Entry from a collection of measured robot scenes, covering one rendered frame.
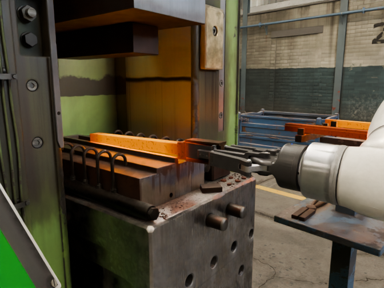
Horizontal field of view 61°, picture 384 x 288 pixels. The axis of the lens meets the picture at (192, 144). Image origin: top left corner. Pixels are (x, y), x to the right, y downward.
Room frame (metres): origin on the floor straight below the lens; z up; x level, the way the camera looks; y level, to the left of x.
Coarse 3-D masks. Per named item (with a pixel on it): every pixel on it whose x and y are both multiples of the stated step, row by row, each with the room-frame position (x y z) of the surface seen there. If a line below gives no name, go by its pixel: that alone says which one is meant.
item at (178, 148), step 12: (108, 144) 0.79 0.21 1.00; (120, 144) 0.77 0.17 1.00; (132, 144) 0.74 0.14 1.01; (144, 144) 0.72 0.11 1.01; (156, 144) 0.69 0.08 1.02; (168, 144) 0.67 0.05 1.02; (180, 144) 0.64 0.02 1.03; (204, 144) 0.62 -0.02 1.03; (216, 144) 0.60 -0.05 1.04; (180, 156) 0.64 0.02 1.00
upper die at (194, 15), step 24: (72, 0) 0.67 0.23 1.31; (96, 0) 0.63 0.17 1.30; (120, 0) 0.59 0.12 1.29; (144, 0) 0.59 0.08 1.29; (168, 0) 0.63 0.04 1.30; (192, 0) 0.69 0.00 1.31; (72, 24) 0.73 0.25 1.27; (96, 24) 0.73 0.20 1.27; (144, 24) 0.73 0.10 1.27; (168, 24) 0.73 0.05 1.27; (192, 24) 0.73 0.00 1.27
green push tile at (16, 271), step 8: (0, 232) 0.26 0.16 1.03; (0, 240) 0.25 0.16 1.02; (0, 248) 0.25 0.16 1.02; (8, 248) 0.25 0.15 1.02; (0, 256) 0.24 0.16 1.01; (8, 256) 0.25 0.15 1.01; (16, 256) 0.26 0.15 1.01; (0, 264) 0.24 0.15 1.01; (8, 264) 0.25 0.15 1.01; (16, 264) 0.25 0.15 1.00; (0, 272) 0.24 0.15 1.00; (8, 272) 0.24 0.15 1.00; (16, 272) 0.25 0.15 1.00; (24, 272) 0.25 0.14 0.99; (0, 280) 0.23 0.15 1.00; (8, 280) 0.24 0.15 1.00; (16, 280) 0.24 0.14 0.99; (24, 280) 0.25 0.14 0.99
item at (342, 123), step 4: (328, 120) 1.16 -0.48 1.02; (332, 120) 1.15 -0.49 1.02; (336, 120) 1.14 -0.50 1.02; (340, 120) 1.14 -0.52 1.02; (344, 120) 1.14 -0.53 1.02; (340, 124) 1.13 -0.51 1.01; (344, 124) 1.12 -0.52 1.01; (348, 124) 1.11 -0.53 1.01; (352, 124) 1.10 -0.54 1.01; (356, 124) 1.09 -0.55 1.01; (360, 124) 1.08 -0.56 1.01; (364, 124) 1.07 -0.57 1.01; (368, 124) 1.06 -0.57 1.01; (352, 128) 1.10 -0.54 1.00; (356, 128) 1.09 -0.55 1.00; (360, 128) 1.08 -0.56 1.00; (364, 128) 1.07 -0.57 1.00; (368, 128) 1.06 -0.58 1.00
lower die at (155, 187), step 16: (80, 144) 0.84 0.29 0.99; (96, 144) 0.80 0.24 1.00; (64, 160) 0.72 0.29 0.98; (80, 160) 0.71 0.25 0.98; (128, 160) 0.67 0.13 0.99; (144, 160) 0.67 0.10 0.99; (160, 160) 0.67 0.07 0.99; (176, 160) 0.65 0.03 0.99; (80, 176) 0.68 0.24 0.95; (96, 176) 0.65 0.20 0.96; (128, 176) 0.59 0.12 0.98; (144, 176) 0.58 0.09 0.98; (160, 176) 0.61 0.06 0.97; (176, 176) 0.65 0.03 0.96; (192, 176) 0.69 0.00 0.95; (128, 192) 0.59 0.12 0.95; (144, 192) 0.58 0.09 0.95; (160, 192) 0.61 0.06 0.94; (176, 192) 0.65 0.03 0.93
